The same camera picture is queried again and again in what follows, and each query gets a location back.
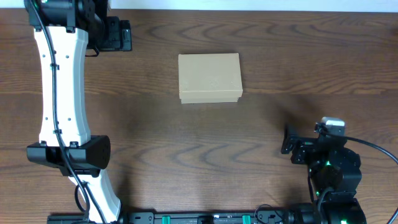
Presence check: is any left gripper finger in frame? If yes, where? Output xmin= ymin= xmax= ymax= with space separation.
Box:
xmin=120 ymin=20 xmax=132 ymax=52
xmin=107 ymin=17 xmax=121 ymax=50

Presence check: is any cardboard box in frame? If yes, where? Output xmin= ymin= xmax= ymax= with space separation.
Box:
xmin=178 ymin=53 xmax=243 ymax=104

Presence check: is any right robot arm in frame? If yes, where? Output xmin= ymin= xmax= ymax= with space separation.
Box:
xmin=281 ymin=123 xmax=367 ymax=224

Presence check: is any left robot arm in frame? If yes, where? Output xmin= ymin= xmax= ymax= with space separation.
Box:
xmin=24 ymin=0 xmax=132 ymax=223

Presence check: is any right black cable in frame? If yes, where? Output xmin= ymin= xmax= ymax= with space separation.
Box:
xmin=317 ymin=124 xmax=398 ymax=224

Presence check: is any black cable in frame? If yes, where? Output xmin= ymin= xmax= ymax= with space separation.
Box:
xmin=26 ymin=0 xmax=108 ymax=224
xmin=317 ymin=124 xmax=398 ymax=224

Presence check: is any left black cable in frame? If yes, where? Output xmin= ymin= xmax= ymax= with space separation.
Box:
xmin=26 ymin=0 xmax=108 ymax=224

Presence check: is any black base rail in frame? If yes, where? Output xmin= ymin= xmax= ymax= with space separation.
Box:
xmin=47 ymin=208 xmax=302 ymax=224

